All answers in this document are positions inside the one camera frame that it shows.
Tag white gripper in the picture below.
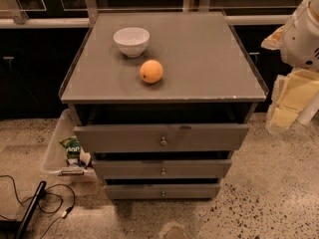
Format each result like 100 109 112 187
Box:
261 26 319 133

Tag grey drawer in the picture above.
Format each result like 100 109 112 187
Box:
74 123 249 152
105 184 220 200
93 159 231 179

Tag clear plastic bin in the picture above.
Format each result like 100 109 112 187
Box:
42 110 97 182

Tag white ceramic bowl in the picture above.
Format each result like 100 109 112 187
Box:
113 27 151 58

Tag black cable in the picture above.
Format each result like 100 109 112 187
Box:
0 174 77 239

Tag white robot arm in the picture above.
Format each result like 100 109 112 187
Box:
261 0 319 134

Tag orange fruit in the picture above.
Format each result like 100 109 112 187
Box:
140 60 163 84

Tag metal railing frame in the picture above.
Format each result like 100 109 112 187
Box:
0 0 302 28

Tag green snack bag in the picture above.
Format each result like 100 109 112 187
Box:
59 135 81 166

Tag grey bottom drawer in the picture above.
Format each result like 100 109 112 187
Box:
105 184 220 200

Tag black bar stand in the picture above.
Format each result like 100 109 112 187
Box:
14 180 47 239

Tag grey middle drawer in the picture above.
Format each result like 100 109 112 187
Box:
93 159 231 179

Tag grey drawer cabinet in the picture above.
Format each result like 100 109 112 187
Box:
60 12 267 187

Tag grey top drawer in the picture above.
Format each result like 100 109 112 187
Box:
74 123 249 152

